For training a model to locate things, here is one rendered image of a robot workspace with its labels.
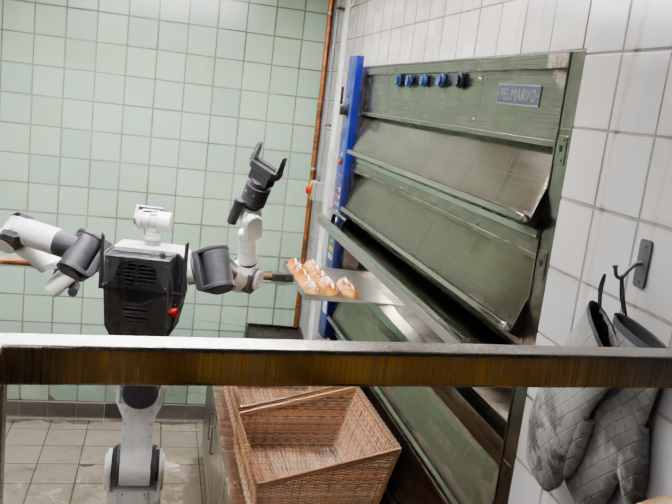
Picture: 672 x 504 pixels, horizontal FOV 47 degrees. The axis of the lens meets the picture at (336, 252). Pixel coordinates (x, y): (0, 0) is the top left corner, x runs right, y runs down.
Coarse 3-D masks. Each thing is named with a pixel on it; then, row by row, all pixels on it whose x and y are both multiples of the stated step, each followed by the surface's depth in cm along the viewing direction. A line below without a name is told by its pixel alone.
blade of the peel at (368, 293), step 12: (336, 276) 338; (348, 276) 341; (360, 276) 344; (300, 288) 302; (360, 288) 322; (372, 288) 324; (324, 300) 296; (336, 300) 297; (348, 300) 298; (360, 300) 299; (372, 300) 304; (384, 300) 306
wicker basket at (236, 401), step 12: (228, 396) 334; (240, 396) 346; (252, 396) 348; (264, 396) 349; (276, 396) 351; (288, 396) 302; (300, 396) 303; (228, 408) 331; (240, 408) 298; (252, 408) 300
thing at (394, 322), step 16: (368, 304) 310; (384, 304) 301; (384, 320) 287; (400, 320) 281; (400, 336) 268; (416, 336) 263; (464, 400) 210; (480, 400) 211; (480, 416) 200; (496, 416) 201; (496, 432) 190; (496, 448) 189
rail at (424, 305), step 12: (324, 216) 339; (336, 228) 312; (348, 240) 291; (360, 252) 272; (372, 264) 256; (396, 276) 235; (408, 288) 221; (420, 300) 209; (432, 312) 199; (444, 324) 190; (456, 336) 182
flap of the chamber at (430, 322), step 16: (320, 224) 340; (336, 224) 340; (368, 240) 317; (384, 256) 285; (400, 272) 258; (416, 272) 268; (416, 288) 236; (432, 288) 245; (416, 304) 211; (432, 304) 218; (448, 304) 225; (432, 320) 198; (464, 320) 208; (480, 320) 215; (448, 336) 186; (480, 336) 194; (496, 336) 200
